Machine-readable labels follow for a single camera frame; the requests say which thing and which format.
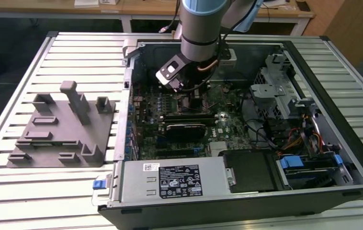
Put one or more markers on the blue drive bay clip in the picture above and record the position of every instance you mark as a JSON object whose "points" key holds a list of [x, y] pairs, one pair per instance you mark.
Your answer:
{"points": [[338, 160]]}

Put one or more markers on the small white box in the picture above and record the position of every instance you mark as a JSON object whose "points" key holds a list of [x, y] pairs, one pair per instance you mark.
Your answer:
{"points": [[108, 2]]}

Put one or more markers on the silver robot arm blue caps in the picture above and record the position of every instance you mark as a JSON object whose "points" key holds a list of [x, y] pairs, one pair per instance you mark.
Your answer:
{"points": [[199, 36]]}

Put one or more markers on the silver chipset heatsink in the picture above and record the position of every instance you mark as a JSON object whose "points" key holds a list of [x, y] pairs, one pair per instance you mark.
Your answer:
{"points": [[219, 146]]}

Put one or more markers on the black expansion slot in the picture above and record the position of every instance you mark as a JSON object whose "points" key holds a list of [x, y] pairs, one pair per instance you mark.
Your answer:
{"points": [[175, 152]]}

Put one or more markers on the blue disk carrier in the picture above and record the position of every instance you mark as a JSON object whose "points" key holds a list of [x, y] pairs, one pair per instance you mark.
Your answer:
{"points": [[291, 163]]}

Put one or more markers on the grey parts rack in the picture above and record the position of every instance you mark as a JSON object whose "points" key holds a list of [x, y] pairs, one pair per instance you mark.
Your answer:
{"points": [[69, 134]]}

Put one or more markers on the grey power supply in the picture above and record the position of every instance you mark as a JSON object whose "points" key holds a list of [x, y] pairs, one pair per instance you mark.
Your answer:
{"points": [[136, 182]]}

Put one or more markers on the black PC case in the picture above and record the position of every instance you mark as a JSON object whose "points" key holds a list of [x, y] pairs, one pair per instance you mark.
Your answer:
{"points": [[232, 215]]}

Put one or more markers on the silver metal drive cage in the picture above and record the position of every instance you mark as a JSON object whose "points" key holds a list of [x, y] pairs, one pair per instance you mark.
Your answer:
{"points": [[264, 95]]}

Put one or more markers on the white barcode sticker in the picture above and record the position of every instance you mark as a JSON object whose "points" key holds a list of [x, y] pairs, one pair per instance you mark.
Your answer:
{"points": [[150, 166]]}

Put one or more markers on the wooden cabinet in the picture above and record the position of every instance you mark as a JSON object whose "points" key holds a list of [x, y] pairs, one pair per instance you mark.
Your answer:
{"points": [[354, 24]]}

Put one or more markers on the black RAM slot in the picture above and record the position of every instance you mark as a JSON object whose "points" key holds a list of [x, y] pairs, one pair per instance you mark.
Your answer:
{"points": [[190, 115], [190, 118], [190, 122]]}

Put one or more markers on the green motherboard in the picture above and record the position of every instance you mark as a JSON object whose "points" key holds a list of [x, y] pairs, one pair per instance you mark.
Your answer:
{"points": [[150, 134]]}

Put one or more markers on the black graphics card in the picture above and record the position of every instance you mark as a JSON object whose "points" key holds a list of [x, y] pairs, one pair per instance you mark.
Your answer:
{"points": [[184, 131]]}

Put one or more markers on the black phone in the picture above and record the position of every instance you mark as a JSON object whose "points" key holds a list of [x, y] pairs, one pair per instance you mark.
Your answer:
{"points": [[303, 6]]}

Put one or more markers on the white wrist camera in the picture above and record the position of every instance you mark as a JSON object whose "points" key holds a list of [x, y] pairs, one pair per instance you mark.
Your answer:
{"points": [[168, 72]]}

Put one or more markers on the black rating label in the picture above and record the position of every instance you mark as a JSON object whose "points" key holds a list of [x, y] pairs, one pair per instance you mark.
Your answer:
{"points": [[182, 182]]}

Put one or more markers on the short blue expansion slot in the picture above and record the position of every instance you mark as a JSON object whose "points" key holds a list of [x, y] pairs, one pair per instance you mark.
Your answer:
{"points": [[198, 150]]}

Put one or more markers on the CPU socket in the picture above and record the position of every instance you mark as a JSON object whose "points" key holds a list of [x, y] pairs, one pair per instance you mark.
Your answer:
{"points": [[179, 100]]}

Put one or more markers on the wooden desk white legs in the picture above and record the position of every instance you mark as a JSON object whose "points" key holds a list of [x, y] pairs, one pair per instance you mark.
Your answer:
{"points": [[56, 8]]}

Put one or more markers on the blue case latch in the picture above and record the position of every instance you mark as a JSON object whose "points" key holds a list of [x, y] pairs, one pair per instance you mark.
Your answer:
{"points": [[97, 185]]}

